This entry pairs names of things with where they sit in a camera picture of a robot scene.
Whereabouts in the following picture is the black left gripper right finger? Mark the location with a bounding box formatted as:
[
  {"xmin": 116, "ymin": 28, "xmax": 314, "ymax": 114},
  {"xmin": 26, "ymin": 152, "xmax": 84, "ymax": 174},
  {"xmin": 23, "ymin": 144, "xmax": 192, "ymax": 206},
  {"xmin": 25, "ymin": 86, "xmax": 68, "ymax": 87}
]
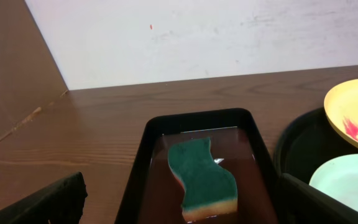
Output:
[{"xmin": 278, "ymin": 173, "xmax": 358, "ymax": 224}]

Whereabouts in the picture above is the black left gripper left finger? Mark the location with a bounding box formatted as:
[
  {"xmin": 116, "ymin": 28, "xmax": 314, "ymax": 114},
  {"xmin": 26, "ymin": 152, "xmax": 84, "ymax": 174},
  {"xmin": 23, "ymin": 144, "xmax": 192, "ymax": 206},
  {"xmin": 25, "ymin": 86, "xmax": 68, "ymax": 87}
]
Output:
[{"xmin": 0, "ymin": 172, "xmax": 88, "ymax": 224}]

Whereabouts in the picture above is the light green plate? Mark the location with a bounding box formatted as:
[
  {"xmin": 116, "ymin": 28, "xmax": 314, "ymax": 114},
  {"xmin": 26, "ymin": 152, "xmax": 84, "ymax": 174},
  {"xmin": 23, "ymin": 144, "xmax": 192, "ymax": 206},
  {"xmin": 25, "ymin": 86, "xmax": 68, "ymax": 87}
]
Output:
[{"xmin": 309, "ymin": 154, "xmax": 358, "ymax": 212}]

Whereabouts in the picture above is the green yellow sponge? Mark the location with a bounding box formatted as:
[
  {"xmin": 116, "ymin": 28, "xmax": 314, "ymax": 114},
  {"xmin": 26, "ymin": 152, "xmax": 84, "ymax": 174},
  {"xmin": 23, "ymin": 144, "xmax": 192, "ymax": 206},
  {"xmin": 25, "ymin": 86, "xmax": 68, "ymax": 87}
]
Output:
[{"xmin": 168, "ymin": 138, "xmax": 238, "ymax": 222}]

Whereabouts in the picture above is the yellow plate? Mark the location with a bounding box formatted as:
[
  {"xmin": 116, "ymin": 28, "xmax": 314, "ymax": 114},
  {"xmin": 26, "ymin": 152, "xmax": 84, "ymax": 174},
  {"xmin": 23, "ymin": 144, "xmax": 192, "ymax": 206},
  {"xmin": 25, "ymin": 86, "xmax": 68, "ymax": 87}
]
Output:
[{"xmin": 323, "ymin": 79, "xmax": 358, "ymax": 148}]

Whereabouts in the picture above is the round black serving tray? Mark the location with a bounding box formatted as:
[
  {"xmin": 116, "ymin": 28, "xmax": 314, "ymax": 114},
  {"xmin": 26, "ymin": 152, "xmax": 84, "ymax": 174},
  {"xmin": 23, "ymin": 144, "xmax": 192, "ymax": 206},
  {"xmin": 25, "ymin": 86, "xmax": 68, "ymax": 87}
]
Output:
[{"xmin": 273, "ymin": 108, "xmax": 358, "ymax": 184}]

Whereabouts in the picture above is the black rectangular water tray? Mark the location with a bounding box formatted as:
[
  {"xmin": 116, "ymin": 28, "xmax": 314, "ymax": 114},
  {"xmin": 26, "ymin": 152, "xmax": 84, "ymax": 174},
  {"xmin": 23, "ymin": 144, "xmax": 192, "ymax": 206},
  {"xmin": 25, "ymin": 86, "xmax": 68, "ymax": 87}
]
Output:
[{"xmin": 116, "ymin": 109, "xmax": 285, "ymax": 223}]

